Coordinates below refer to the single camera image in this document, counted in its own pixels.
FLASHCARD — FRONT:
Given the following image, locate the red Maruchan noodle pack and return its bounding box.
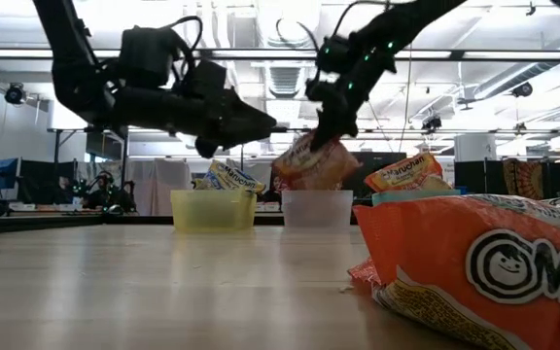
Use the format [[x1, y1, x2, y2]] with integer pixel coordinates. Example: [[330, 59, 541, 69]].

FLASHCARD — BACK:
[[270, 129, 363, 192]]

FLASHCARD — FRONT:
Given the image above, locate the black monitor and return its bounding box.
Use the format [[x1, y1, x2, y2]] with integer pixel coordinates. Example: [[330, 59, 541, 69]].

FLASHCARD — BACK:
[[342, 151, 407, 198]]

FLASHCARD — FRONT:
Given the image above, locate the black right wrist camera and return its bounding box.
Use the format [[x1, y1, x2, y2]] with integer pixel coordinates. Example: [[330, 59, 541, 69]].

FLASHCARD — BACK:
[[314, 32, 355, 75]]

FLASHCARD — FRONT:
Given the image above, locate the black ceiling spotlight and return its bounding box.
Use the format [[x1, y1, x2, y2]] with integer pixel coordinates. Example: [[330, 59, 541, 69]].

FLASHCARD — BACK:
[[510, 81, 535, 98], [4, 82, 27, 106], [420, 114, 444, 132]]

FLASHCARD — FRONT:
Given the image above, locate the clear plastic container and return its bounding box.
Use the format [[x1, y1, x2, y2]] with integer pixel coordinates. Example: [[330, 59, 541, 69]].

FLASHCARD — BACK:
[[281, 189, 355, 229]]

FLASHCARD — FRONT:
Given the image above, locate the black partition panel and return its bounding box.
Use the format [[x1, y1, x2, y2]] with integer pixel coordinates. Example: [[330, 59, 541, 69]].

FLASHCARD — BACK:
[[19, 159, 80, 205]]

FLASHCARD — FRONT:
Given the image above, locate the yellow plastic container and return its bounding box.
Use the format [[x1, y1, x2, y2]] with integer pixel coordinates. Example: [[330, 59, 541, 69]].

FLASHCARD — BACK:
[[169, 188, 259, 233]]

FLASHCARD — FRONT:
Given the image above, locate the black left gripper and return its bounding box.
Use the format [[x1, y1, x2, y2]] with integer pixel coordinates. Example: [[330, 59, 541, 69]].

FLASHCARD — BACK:
[[110, 26, 281, 159]]

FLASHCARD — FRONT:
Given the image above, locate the blue Maruchan noodle pack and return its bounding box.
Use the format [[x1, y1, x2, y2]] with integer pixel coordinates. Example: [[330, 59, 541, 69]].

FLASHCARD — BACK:
[[192, 158, 267, 194]]

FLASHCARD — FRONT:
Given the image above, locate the black aluminium extrusion frame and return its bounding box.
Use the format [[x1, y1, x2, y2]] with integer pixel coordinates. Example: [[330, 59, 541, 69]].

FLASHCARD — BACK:
[[0, 212, 359, 237]]

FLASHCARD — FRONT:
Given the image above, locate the ceiling air vent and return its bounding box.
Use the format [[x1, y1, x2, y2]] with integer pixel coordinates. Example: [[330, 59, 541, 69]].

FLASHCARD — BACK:
[[268, 66, 301, 99]]

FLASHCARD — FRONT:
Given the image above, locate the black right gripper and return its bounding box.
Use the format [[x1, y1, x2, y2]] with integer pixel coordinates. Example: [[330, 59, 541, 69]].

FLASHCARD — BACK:
[[306, 72, 373, 152]]

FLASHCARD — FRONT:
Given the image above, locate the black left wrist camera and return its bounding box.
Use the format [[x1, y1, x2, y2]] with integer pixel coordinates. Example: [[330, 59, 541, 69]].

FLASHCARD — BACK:
[[182, 59, 228, 97]]

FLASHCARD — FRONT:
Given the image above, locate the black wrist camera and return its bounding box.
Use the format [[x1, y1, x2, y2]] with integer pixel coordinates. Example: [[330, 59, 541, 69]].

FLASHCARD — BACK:
[[314, 32, 355, 75], [182, 59, 228, 97]]

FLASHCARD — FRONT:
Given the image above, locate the blue monitor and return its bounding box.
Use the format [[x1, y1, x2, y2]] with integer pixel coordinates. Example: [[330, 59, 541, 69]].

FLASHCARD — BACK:
[[0, 157, 21, 192]]

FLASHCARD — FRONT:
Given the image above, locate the patterned tapestry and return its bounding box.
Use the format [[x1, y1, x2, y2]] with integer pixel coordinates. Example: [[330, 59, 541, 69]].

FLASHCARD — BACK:
[[502, 157, 551, 196]]

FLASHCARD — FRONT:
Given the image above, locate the black partition wall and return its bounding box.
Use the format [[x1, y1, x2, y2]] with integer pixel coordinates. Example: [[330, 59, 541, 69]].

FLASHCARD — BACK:
[[453, 158, 560, 198]]

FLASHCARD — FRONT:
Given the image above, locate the orange Maruchan noodle pack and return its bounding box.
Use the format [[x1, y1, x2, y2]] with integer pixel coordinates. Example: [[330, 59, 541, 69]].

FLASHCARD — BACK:
[[363, 152, 445, 193], [346, 192, 560, 350]]

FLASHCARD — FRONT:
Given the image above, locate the black ceiling light track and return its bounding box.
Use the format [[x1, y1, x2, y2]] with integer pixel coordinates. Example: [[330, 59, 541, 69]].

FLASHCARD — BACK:
[[0, 47, 560, 63]]

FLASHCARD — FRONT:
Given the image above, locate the green plastic container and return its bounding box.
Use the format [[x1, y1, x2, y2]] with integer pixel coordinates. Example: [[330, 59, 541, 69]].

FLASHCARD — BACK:
[[370, 189, 462, 208]]

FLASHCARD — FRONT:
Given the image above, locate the black hanging box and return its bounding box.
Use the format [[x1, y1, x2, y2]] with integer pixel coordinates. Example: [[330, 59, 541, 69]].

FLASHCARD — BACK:
[[85, 131, 125, 160]]

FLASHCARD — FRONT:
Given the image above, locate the white curtain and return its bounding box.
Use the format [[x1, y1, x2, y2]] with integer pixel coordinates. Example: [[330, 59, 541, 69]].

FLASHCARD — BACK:
[[123, 157, 193, 218]]

